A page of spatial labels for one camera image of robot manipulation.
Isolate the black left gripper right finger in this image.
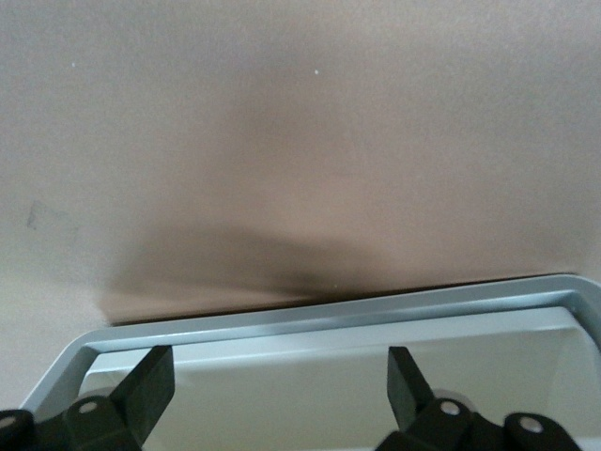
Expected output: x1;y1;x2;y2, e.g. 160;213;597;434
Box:
375;345;581;451

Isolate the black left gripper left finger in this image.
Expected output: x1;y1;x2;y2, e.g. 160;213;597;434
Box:
0;345;177;451

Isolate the white cabinet drawer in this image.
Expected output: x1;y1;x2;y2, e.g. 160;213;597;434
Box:
20;272;601;451

